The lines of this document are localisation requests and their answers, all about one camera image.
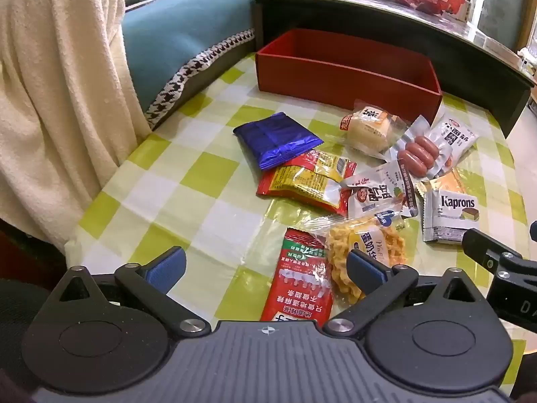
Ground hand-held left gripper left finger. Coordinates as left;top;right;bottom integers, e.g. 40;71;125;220
42;245;211;339

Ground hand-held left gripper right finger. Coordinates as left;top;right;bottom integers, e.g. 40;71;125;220
325;249;496;337

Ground clear fried noodle snack packet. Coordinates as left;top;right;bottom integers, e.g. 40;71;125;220
302;212;407;305

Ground white wafer packet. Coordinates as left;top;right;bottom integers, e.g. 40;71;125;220
415;168;481;244

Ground red green snack packet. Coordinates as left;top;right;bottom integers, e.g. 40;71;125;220
260;227;334;324

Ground white snack packet red picture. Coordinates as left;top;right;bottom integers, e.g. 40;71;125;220
342;162;420;219

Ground red yellow snack packet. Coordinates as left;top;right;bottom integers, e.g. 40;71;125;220
285;149;358;182
256;164;352;216

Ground white black-print snack packet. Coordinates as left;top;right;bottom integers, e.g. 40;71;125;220
428;113;480;164

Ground clear sausage packet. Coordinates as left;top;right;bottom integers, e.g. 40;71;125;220
390;115;456;179

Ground bread bun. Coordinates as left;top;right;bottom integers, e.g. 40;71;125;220
325;100;409;162

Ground blue foil snack packet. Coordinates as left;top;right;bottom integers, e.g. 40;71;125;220
233;111;324;171

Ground red cardboard box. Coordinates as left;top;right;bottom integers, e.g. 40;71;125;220
255;29;444;124

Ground cream fleece blanket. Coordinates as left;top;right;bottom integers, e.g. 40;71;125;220
0;0;152;257

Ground green sofa with blue cover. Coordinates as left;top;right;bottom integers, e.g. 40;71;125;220
119;0;303;131

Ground glass door panel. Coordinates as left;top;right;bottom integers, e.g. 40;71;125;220
470;0;521;47

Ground dark coffee table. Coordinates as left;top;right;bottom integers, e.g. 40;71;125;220
252;0;537;139

